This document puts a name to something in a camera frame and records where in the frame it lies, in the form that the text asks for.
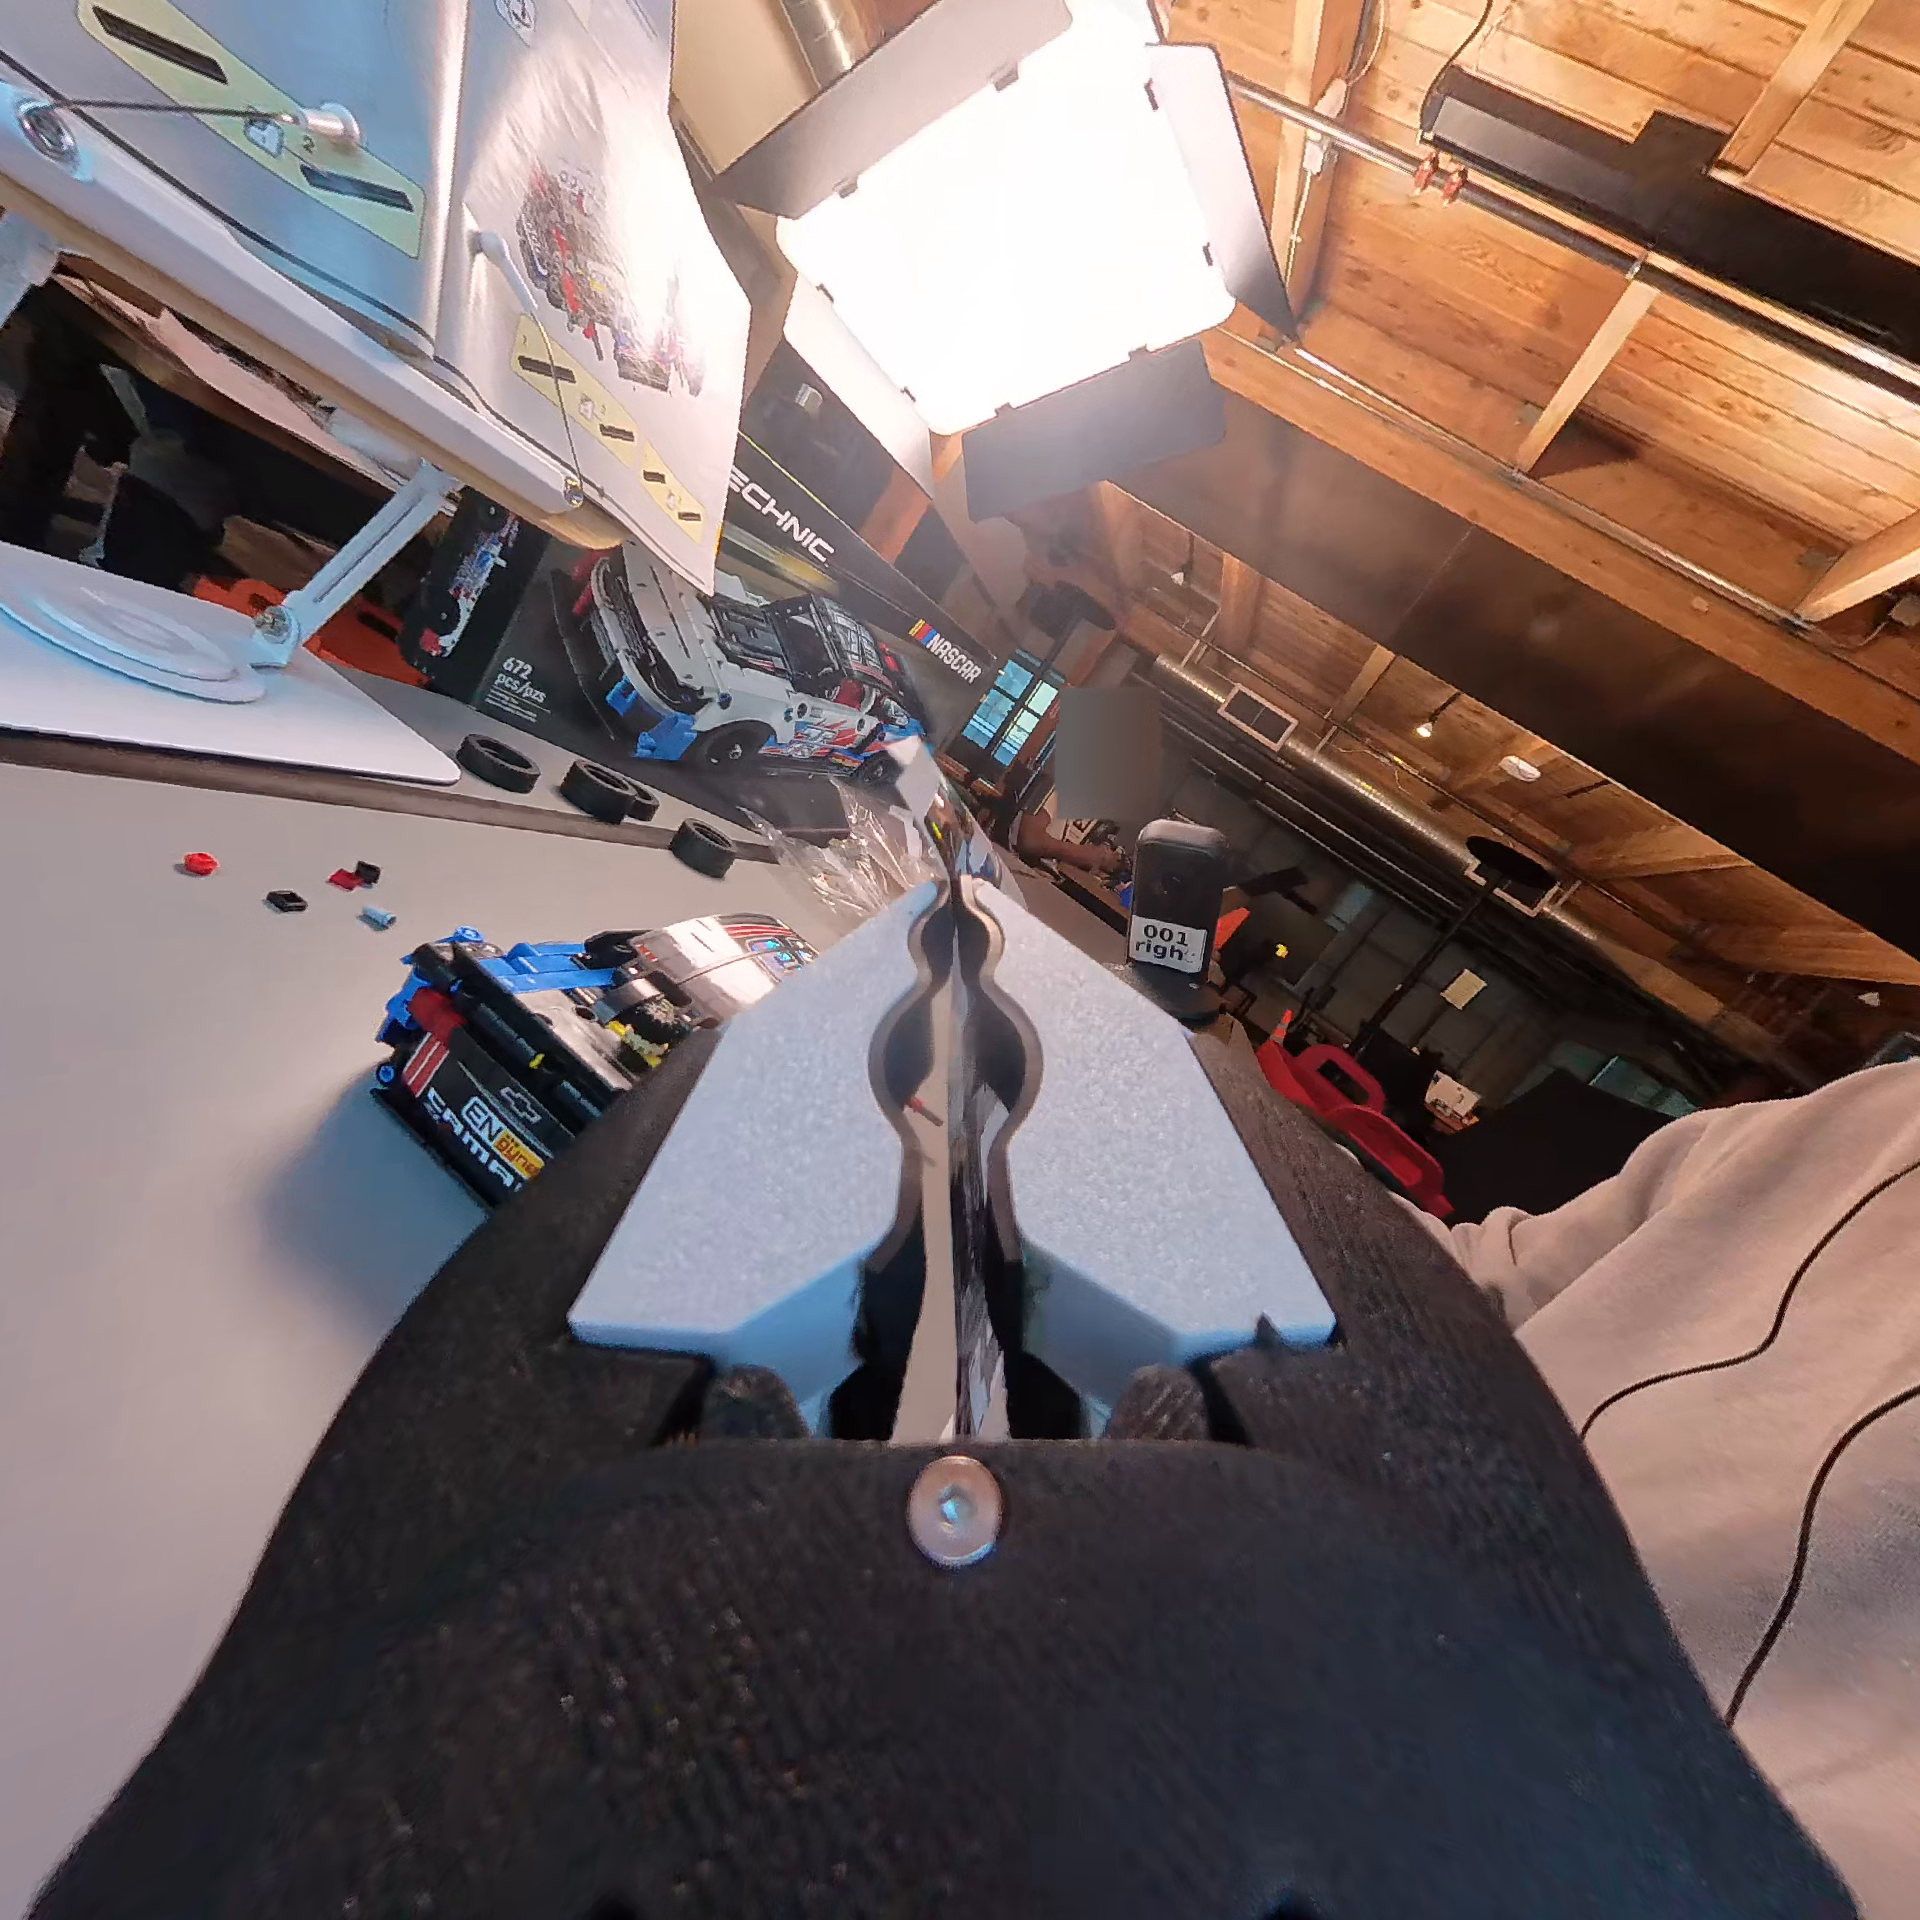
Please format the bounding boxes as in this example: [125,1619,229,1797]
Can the black lego set box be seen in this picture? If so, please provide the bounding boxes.
[397,433,998,783]

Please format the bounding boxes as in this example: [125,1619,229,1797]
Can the beige sweatshirt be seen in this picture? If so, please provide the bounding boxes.
[1410,1048,1920,1920]

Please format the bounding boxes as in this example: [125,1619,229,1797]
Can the window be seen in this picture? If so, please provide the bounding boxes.
[959,651,1070,768]

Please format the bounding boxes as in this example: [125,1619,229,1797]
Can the silver ventilation duct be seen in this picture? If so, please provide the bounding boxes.
[1152,646,1502,845]

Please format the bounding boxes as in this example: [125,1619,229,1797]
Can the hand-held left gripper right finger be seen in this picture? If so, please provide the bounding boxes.
[965,873,1338,1438]

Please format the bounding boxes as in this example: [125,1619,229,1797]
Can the black ceiling heater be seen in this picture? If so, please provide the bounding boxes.
[1417,64,1920,365]

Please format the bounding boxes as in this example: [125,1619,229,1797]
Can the lego sticker sheet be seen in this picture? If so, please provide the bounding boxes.
[883,732,1029,1441]

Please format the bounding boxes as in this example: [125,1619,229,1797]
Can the studio light panel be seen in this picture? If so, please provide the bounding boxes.
[709,0,1299,520]

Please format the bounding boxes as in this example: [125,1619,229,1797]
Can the clear plastic bags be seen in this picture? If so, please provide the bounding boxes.
[737,772,961,921]

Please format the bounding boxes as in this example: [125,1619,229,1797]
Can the red white blue lego car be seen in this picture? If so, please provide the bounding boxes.
[370,910,822,1212]

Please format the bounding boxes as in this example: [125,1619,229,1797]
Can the red plastic object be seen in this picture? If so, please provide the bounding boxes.
[1256,1039,1394,1125]
[1318,1101,1456,1220]

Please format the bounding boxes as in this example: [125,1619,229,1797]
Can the black light stand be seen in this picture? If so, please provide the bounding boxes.
[1351,832,1565,1051]

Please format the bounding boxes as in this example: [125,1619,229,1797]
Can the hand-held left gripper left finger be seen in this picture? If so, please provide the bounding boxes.
[566,873,959,1438]

